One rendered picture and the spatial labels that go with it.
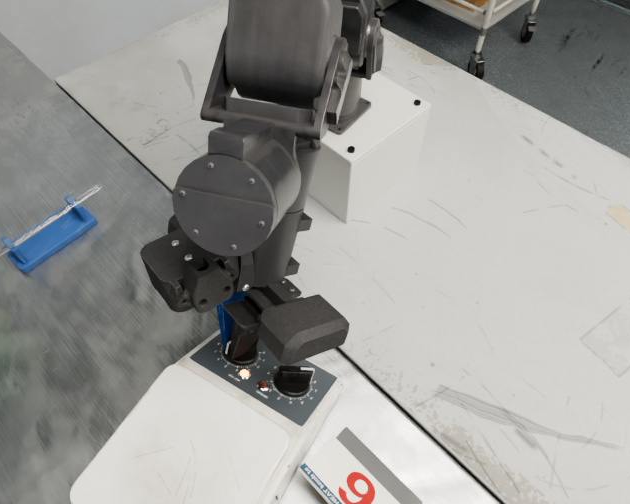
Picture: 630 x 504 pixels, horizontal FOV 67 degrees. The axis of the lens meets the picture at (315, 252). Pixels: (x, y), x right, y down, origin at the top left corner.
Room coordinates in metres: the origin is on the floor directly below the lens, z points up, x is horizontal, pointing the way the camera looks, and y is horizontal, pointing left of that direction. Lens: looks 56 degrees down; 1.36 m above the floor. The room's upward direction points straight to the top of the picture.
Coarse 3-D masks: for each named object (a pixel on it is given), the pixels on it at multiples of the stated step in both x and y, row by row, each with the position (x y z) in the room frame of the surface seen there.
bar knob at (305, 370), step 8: (280, 368) 0.15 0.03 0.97; (288, 368) 0.15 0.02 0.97; (296, 368) 0.15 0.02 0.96; (304, 368) 0.15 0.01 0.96; (312, 368) 0.15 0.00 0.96; (280, 376) 0.14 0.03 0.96; (288, 376) 0.14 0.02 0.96; (296, 376) 0.14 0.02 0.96; (304, 376) 0.14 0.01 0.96; (312, 376) 0.15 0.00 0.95; (280, 384) 0.14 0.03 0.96; (288, 384) 0.14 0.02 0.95; (296, 384) 0.14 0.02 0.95; (304, 384) 0.14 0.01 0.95; (288, 392) 0.13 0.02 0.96; (296, 392) 0.13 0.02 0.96; (304, 392) 0.13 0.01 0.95
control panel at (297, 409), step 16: (208, 352) 0.17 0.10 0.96; (208, 368) 0.15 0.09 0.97; (224, 368) 0.15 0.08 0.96; (240, 368) 0.15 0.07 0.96; (256, 368) 0.15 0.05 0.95; (272, 368) 0.16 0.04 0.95; (320, 368) 0.16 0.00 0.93; (240, 384) 0.14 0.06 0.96; (256, 384) 0.14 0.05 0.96; (272, 384) 0.14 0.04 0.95; (320, 384) 0.14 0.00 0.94; (272, 400) 0.12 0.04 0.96; (288, 400) 0.12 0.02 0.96; (304, 400) 0.12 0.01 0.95; (320, 400) 0.13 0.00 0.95; (288, 416) 0.11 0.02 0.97; (304, 416) 0.11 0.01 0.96
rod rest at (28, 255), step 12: (72, 216) 0.36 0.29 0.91; (84, 216) 0.36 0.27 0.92; (48, 228) 0.34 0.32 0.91; (60, 228) 0.34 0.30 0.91; (72, 228) 0.34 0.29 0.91; (84, 228) 0.35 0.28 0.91; (36, 240) 0.33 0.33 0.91; (48, 240) 0.33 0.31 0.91; (60, 240) 0.33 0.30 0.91; (72, 240) 0.33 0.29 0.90; (12, 252) 0.31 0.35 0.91; (24, 252) 0.31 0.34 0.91; (36, 252) 0.31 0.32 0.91; (48, 252) 0.31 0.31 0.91; (24, 264) 0.29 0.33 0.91; (36, 264) 0.30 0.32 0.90
